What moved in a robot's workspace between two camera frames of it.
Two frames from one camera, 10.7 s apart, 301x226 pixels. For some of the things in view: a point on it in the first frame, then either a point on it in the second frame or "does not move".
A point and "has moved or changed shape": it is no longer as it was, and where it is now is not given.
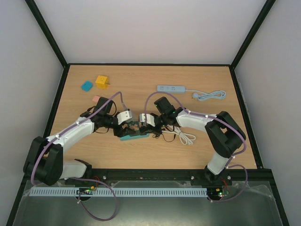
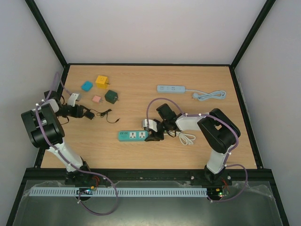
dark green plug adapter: (134, 127) → (111, 96)
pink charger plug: (96, 98) does not move
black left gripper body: (119, 132) → (77, 113)
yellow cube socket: (102, 82) does not move
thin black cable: (170, 141) → (102, 114)
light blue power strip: (170, 89) does not move
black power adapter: (143, 130) has moved or changed shape
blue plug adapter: (87, 85) does not move
